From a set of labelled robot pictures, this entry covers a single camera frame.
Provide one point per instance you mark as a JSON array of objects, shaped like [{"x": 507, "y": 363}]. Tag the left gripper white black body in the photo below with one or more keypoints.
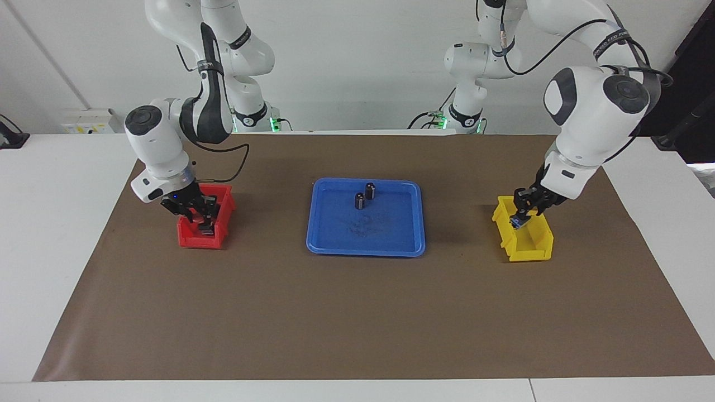
[{"x": 564, "y": 176}]

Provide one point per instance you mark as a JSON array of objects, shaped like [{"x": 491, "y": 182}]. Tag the white wall socket box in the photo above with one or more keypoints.
[{"x": 86, "y": 121}]

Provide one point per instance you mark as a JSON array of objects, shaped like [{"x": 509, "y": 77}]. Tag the brown table mat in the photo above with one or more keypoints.
[{"x": 357, "y": 312}]

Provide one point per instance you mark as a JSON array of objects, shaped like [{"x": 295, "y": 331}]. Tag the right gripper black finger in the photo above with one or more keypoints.
[
  {"x": 187, "y": 214},
  {"x": 211, "y": 211}
]

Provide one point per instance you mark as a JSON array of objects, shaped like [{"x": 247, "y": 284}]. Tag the black clamp mount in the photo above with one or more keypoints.
[{"x": 12, "y": 138}]

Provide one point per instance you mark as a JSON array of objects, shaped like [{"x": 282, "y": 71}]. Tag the white grey box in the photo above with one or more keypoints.
[{"x": 705, "y": 178}]

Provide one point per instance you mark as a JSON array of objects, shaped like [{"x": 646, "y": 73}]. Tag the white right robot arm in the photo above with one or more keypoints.
[{"x": 156, "y": 134}]

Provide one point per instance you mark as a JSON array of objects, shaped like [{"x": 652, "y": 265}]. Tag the red push button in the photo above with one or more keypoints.
[{"x": 206, "y": 230}]

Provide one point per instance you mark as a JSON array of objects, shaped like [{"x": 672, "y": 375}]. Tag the blue plastic tray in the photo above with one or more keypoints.
[{"x": 391, "y": 234}]

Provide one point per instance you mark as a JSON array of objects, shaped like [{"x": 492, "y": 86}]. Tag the small black cylinder knob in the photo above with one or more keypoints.
[
  {"x": 360, "y": 201},
  {"x": 370, "y": 191}
]

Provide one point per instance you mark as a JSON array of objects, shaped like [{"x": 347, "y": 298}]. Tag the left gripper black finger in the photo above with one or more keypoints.
[
  {"x": 536, "y": 213},
  {"x": 518, "y": 213}
]

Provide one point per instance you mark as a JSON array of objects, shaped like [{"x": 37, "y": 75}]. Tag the red plastic storage bin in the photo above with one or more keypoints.
[{"x": 195, "y": 241}]

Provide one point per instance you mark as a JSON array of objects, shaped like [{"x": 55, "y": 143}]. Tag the yellow plastic storage bin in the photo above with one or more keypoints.
[{"x": 530, "y": 248}]

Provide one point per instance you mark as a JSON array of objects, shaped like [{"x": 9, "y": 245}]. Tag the yellow push button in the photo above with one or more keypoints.
[{"x": 519, "y": 223}]

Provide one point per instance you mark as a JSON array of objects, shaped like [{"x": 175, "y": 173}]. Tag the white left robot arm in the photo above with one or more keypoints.
[{"x": 592, "y": 111}]

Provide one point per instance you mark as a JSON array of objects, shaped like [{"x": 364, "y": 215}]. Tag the black equipment stand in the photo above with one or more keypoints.
[{"x": 698, "y": 84}]

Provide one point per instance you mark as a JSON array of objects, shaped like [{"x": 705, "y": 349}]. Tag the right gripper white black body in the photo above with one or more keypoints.
[{"x": 167, "y": 187}]

